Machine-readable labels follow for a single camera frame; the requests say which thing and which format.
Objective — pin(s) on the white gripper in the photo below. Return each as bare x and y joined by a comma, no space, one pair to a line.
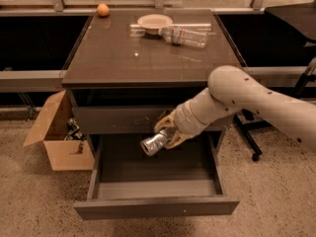
182,118

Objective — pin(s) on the silver redbull can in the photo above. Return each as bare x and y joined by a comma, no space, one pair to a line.
155,143

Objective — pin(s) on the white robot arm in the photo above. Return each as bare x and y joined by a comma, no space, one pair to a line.
230,90

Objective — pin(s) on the open grey middle drawer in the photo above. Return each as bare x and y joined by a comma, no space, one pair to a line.
184,181

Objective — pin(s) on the grey drawer cabinet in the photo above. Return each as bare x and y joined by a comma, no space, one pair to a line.
118,64

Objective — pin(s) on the grey closed top drawer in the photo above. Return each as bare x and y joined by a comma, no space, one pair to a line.
119,119

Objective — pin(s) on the black rolling stand base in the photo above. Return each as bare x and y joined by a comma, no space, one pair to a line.
307,76

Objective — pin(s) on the clear plastic water bottle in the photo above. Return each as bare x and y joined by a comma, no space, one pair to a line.
180,35

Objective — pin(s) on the crushed cans in box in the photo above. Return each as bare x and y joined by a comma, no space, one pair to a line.
74,132

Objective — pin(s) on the open cardboard box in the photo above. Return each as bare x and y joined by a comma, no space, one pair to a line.
52,128

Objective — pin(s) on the orange fruit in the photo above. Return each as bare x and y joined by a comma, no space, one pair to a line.
103,10

